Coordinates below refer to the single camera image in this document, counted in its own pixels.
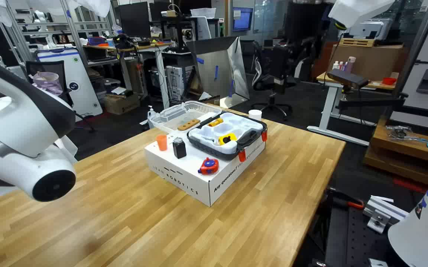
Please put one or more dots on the yellow toy dumbbell bolt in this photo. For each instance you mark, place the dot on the yellow toy dumbbell bolt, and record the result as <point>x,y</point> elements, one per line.
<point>215,122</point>

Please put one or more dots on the grey toy tool box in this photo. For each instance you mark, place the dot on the grey toy tool box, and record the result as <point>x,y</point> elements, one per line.
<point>226,129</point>

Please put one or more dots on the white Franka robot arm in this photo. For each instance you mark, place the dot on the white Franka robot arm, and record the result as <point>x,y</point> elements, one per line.
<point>21,127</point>

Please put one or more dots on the white cardboard box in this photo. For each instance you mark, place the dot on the white cardboard box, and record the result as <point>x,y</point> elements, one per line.
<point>189,171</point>

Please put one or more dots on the large brown cardboard box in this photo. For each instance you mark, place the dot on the large brown cardboard box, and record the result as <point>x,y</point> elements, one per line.
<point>371,61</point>

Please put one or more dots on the wooden plank with holes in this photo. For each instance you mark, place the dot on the wooden plank with holes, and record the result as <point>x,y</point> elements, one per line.
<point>187,125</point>

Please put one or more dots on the red blue toy tape measure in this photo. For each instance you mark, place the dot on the red blue toy tape measure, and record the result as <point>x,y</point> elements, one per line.
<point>208,166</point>

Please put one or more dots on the small black cup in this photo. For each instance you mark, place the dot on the small black cup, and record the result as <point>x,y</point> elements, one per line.
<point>178,148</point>

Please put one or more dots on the white paper cup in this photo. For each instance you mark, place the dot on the white paper cup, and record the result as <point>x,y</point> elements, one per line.
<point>254,114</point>

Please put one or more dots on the small orange cup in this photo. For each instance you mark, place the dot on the small orange cup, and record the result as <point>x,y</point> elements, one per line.
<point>160,142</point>

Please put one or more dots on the silver reflective board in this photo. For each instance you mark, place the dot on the silver reflective board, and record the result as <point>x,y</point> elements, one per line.
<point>218,68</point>

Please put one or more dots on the black office chair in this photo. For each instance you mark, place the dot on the black office chair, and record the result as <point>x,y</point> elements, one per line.
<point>273,68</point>

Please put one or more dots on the blue computer monitor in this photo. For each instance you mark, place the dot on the blue computer monitor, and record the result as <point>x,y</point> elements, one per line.
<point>242,19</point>

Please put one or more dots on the white standing desk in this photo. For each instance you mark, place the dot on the white standing desk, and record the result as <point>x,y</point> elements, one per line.
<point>333,101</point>

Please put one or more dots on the wooden low shelf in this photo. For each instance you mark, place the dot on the wooden low shelf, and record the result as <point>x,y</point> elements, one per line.
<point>401,153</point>

